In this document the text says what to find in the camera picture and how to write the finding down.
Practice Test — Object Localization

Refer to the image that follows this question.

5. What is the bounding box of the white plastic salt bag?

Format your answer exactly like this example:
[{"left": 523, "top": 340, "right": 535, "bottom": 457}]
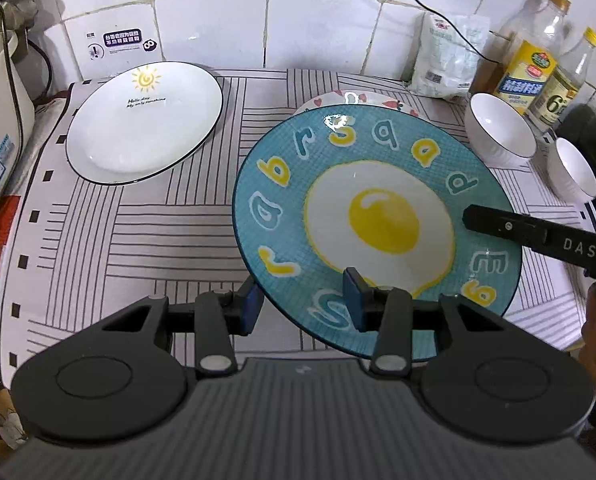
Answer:
[{"left": 409, "top": 11, "right": 491, "bottom": 100}]

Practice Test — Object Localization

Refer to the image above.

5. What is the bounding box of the white ceramic bowl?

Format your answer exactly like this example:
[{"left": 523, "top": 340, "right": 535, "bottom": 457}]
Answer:
[
  {"left": 548, "top": 136, "right": 596, "bottom": 203},
  {"left": 464, "top": 92, "right": 538, "bottom": 168}
]

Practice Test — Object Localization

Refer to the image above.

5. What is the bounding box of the black power cord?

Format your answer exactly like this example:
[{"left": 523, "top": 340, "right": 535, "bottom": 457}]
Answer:
[{"left": 0, "top": 0, "right": 54, "bottom": 103}]

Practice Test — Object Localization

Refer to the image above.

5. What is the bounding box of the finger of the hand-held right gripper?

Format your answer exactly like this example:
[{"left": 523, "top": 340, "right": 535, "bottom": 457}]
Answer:
[{"left": 462, "top": 204, "right": 551, "bottom": 255}]

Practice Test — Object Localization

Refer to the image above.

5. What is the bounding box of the white heart print plate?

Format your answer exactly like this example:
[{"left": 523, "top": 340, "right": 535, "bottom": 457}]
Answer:
[{"left": 294, "top": 89, "right": 421, "bottom": 118}]

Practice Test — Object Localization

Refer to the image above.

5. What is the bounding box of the striped table mat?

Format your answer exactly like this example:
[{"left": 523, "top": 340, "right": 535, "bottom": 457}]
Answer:
[{"left": 0, "top": 67, "right": 596, "bottom": 376}]

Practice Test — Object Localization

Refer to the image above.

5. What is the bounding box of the white wall sticker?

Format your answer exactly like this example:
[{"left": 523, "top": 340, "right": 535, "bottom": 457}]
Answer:
[{"left": 85, "top": 24, "right": 159, "bottom": 61}]

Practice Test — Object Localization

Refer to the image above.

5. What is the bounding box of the blue fried-egg print plate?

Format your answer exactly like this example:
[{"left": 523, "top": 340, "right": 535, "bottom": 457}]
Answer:
[{"left": 232, "top": 105, "right": 524, "bottom": 361}]

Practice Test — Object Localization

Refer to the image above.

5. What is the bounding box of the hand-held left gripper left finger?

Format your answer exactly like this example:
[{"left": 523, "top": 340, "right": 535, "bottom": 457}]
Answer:
[{"left": 85, "top": 275, "right": 265, "bottom": 376}]

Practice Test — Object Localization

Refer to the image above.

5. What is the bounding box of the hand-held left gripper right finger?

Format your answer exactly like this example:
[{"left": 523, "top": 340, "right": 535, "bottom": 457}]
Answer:
[{"left": 343, "top": 267, "right": 511, "bottom": 375}]

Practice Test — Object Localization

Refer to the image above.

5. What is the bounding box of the clear yellow-cap vinegar bottle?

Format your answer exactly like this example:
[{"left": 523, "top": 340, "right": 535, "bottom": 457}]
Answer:
[{"left": 525, "top": 26, "right": 596, "bottom": 133}]

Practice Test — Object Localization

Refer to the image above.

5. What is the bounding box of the white sun print plate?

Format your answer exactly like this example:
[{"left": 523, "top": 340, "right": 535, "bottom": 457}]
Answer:
[{"left": 65, "top": 61, "right": 225, "bottom": 184}]

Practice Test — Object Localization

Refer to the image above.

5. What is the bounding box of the yellow label oil bottle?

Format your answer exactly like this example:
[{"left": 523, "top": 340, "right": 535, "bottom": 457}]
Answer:
[{"left": 483, "top": 0, "right": 572, "bottom": 116}]

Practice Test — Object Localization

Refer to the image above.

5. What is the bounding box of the thin black cable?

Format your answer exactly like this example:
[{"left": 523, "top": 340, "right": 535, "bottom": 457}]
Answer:
[{"left": 378, "top": 0, "right": 501, "bottom": 66}]

